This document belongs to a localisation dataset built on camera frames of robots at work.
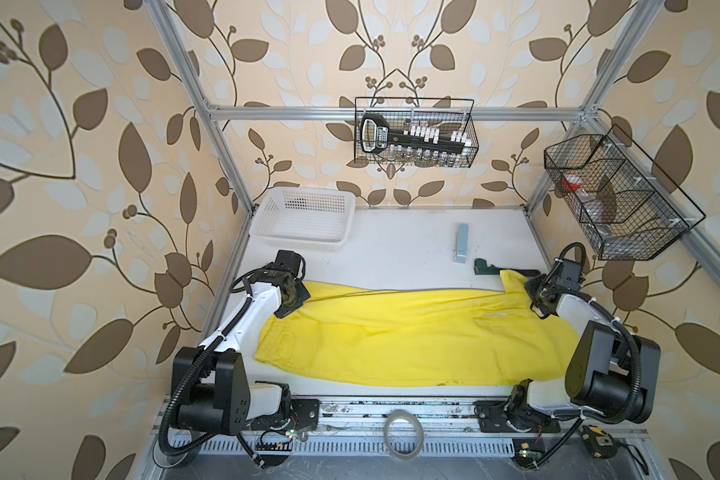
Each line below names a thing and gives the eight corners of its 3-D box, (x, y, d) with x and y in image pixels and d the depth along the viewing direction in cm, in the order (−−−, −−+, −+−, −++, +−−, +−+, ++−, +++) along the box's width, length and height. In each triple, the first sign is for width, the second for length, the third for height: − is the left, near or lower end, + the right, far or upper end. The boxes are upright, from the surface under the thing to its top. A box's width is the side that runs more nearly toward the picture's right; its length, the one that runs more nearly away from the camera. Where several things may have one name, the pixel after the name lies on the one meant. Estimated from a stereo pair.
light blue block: (452, 261, 106) (454, 256, 104) (457, 227, 116) (459, 222, 114) (464, 263, 105) (466, 258, 103) (468, 229, 116) (470, 224, 113)
